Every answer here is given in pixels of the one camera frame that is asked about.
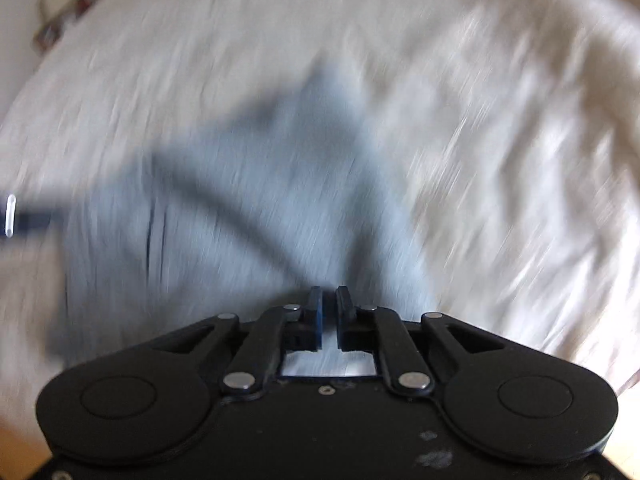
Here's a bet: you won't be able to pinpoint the wooden photo frame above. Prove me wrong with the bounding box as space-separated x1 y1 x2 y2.
33 19 64 49

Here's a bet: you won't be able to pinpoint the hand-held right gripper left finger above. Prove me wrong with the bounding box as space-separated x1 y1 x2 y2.
150 286 325 393

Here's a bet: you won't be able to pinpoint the white floral bedspread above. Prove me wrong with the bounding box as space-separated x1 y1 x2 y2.
0 0 640 426

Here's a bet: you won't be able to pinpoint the grey speckled pants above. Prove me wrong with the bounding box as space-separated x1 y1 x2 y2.
47 60 442 381

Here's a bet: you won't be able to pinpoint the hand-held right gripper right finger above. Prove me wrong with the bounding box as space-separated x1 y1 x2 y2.
335 286 506 395

